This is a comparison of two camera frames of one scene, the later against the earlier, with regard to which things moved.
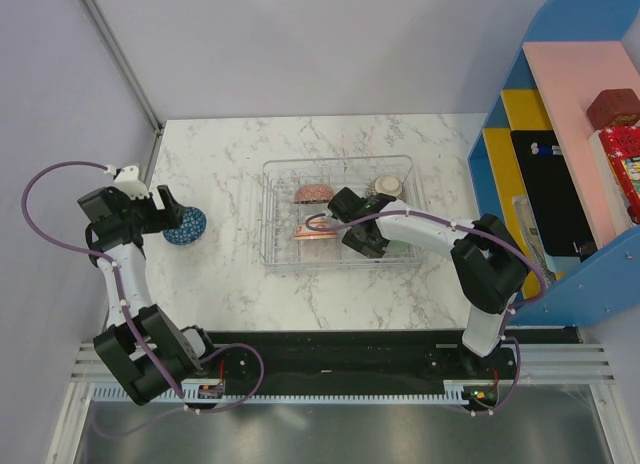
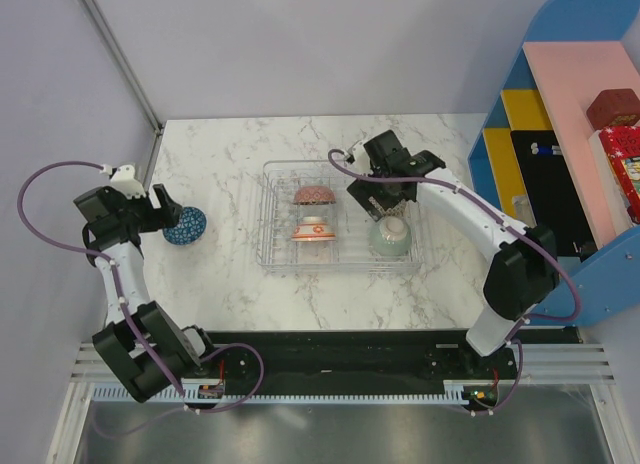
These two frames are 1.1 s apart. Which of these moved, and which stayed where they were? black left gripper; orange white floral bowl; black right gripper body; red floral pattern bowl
Moved: black right gripper body
Stayed: red floral pattern bowl; black left gripper; orange white floral bowl
